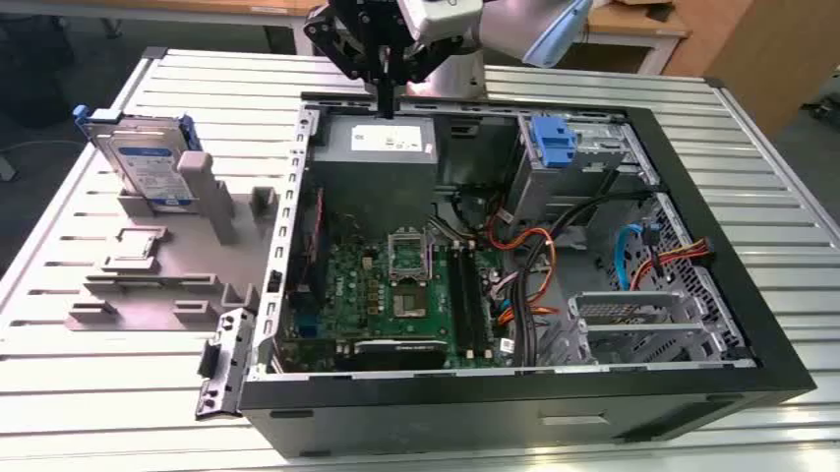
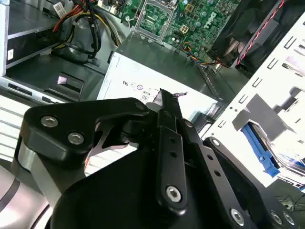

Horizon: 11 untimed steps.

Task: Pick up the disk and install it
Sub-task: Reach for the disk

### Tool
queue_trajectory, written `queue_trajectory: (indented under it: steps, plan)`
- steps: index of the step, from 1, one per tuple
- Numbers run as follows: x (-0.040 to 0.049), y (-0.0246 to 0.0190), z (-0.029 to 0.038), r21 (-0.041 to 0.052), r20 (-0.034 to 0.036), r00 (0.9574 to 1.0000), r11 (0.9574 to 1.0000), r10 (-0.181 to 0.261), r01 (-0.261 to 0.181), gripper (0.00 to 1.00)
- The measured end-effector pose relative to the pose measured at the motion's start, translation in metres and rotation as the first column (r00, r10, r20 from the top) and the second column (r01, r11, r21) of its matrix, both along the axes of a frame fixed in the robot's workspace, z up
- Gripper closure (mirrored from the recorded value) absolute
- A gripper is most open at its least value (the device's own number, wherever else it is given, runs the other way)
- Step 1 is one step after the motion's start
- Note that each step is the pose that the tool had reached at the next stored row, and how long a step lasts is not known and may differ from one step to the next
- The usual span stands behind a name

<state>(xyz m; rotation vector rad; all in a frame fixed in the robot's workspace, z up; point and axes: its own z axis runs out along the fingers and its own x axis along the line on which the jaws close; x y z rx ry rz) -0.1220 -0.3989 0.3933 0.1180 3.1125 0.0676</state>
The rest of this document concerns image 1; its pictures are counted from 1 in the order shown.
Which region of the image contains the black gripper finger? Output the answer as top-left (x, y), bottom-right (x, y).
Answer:
top-left (385, 36), bottom-right (461, 119)
top-left (301, 7), bottom-right (388, 119)

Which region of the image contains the hard disk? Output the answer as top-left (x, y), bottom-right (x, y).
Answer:
top-left (71, 104), bottom-right (201, 217)

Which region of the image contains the red yellow power wire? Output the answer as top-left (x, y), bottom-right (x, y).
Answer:
top-left (632, 237), bottom-right (718, 296)

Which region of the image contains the metal disk bay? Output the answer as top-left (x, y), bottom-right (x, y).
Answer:
top-left (564, 289), bottom-right (730, 366)

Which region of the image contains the blue drive latch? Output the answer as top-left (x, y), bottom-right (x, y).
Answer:
top-left (531, 115), bottom-right (578, 169)

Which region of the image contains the grey power supply unit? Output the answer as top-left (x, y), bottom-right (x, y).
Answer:
top-left (305, 115), bottom-right (439, 236)

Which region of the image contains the metal optical drive cage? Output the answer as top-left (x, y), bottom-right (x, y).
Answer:
top-left (507, 113), bottom-right (660, 232)

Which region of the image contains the metal socket cover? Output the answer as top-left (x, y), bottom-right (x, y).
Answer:
top-left (385, 228), bottom-right (435, 287)

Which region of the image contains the black RAM slot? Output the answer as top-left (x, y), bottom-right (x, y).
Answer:
top-left (448, 240), bottom-right (475, 360)
top-left (473, 240), bottom-right (499, 360)
top-left (457, 240), bottom-right (484, 360)
top-left (465, 240), bottom-right (492, 360)

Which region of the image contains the CPU socket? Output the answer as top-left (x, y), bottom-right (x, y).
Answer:
top-left (389, 286), bottom-right (440, 322)

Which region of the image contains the silver CPU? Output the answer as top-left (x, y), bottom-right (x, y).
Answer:
top-left (114, 230), bottom-right (158, 260)

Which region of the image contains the wooden cabinet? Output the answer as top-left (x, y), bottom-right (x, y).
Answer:
top-left (667, 0), bottom-right (840, 142)

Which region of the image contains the grey parts rack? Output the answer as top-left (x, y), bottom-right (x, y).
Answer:
top-left (62, 149), bottom-right (281, 333)

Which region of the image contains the green motherboard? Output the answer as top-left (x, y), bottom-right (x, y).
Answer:
top-left (273, 230), bottom-right (519, 373)

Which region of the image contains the green RAM stick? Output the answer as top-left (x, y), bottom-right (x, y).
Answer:
top-left (116, 277), bottom-right (190, 288)

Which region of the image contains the blue port connector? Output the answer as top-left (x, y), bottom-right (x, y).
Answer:
top-left (293, 309), bottom-right (324, 340)

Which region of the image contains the black graphics card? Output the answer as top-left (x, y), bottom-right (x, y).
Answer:
top-left (337, 336), bottom-right (451, 373)

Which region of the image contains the black chair base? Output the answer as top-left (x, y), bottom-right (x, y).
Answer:
top-left (802, 63), bottom-right (840, 119)

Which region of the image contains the black open PC case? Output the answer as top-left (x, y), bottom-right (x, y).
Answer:
top-left (236, 90), bottom-right (818, 461)

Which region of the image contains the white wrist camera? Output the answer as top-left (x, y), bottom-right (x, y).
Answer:
top-left (396, 0), bottom-right (488, 48)

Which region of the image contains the wooden desk white frame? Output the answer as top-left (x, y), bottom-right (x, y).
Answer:
top-left (97, 0), bottom-right (694, 75)

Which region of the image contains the thin red fan wire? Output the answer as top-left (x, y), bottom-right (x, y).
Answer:
top-left (297, 188), bottom-right (327, 291)

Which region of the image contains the yellow black wire bundle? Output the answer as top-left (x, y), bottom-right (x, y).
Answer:
top-left (428, 213), bottom-right (480, 242)

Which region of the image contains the orange red wire bundle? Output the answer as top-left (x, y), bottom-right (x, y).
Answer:
top-left (485, 226), bottom-right (560, 329)

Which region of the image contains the blue data wire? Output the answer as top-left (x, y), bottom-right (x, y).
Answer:
top-left (614, 221), bottom-right (659, 292)

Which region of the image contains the thick black cable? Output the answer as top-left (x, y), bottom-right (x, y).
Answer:
top-left (514, 189), bottom-right (663, 368)
top-left (510, 189), bottom-right (663, 368)

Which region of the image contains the grey card retention bracket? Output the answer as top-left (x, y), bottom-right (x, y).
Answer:
top-left (193, 307), bottom-right (258, 422)

